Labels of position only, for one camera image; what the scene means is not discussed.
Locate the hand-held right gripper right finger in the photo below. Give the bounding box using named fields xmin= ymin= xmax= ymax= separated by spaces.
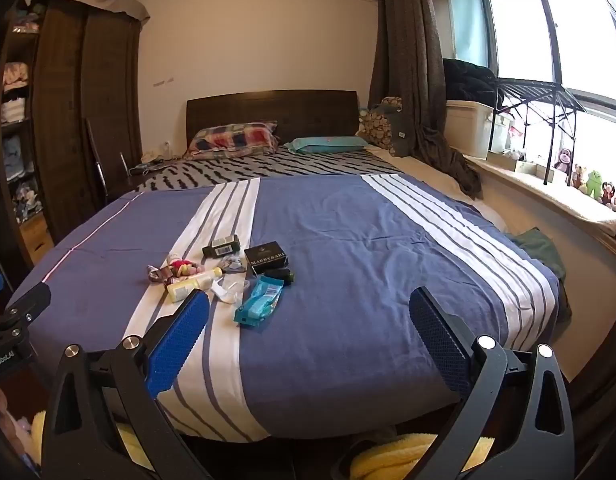
xmin=409 ymin=286 xmax=576 ymax=480

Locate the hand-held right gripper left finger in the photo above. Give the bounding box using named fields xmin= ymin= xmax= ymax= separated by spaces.
xmin=40 ymin=289 xmax=214 ymax=480

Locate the pink green fuzzy scrunchie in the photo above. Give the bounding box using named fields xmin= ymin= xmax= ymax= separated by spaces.
xmin=147 ymin=259 xmax=206 ymax=285

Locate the teal snack packet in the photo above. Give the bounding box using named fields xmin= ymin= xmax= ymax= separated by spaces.
xmin=234 ymin=276 xmax=284 ymax=327

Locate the clear plastic wrapper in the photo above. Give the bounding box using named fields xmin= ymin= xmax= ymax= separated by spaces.
xmin=210 ymin=279 xmax=251 ymax=306

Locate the dark green bottle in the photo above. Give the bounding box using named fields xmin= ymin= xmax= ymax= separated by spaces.
xmin=202 ymin=234 xmax=240 ymax=259

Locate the blue white striped blanket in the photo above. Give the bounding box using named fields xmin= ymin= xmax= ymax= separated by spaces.
xmin=5 ymin=174 xmax=561 ymax=443

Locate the yellow fluffy rug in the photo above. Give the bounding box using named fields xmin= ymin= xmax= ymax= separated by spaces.
xmin=30 ymin=410 xmax=494 ymax=480

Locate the black cardboard box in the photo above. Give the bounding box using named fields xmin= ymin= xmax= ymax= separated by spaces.
xmin=244 ymin=244 xmax=290 ymax=276

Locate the dark green cloth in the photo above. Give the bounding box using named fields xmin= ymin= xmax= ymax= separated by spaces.
xmin=504 ymin=227 xmax=572 ymax=324

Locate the zebra pattern bed sheet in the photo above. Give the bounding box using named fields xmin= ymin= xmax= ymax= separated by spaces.
xmin=133 ymin=146 xmax=405 ymax=193

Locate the dark wooden wardrobe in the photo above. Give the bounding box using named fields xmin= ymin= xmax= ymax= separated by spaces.
xmin=37 ymin=0 xmax=145 ymax=243

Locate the plaid pillow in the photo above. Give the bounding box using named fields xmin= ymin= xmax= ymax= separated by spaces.
xmin=183 ymin=121 xmax=280 ymax=160

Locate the grey green cushion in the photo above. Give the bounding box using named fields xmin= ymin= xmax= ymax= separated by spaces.
xmin=392 ymin=109 xmax=415 ymax=157

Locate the small brown bear plush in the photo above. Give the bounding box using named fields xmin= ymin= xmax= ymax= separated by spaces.
xmin=569 ymin=163 xmax=589 ymax=194

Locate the white storage box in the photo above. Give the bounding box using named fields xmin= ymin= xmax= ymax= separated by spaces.
xmin=445 ymin=99 xmax=505 ymax=162

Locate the brown monkey plush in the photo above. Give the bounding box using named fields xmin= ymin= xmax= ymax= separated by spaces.
xmin=554 ymin=148 xmax=577 ymax=174

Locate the green frog plush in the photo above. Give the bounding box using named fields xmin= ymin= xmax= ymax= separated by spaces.
xmin=585 ymin=169 xmax=606 ymax=201

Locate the brown patterned cushion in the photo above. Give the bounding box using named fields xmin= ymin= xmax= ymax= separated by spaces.
xmin=359 ymin=97 xmax=404 ymax=153

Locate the teal pillow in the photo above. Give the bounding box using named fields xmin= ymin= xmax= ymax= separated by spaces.
xmin=288 ymin=135 xmax=370 ymax=155

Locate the dark wooden headboard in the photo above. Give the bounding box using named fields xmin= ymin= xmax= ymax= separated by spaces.
xmin=186 ymin=90 xmax=359 ymax=150

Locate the black padded coat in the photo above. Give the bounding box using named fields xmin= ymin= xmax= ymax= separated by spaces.
xmin=441 ymin=58 xmax=500 ymax=107

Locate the black folding rack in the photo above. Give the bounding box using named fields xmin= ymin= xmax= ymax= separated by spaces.
xmin=492 ymin=77 xmax=587 ymax=187

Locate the brown curtain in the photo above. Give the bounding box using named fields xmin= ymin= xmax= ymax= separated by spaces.
xmin=367 ymin=0 xmax=484 ymax=201

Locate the teal window blind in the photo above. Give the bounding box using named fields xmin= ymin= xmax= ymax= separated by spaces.
xmin=444 ymin=0 xmax=490 ymax=62

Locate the window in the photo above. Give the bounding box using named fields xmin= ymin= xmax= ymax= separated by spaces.
xmin=480 ymin=0 xmax=616 ymax=128

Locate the metal frame chair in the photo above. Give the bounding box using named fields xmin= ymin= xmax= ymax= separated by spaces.
xmin=84 ymin=118 xmax=139 ymax=203

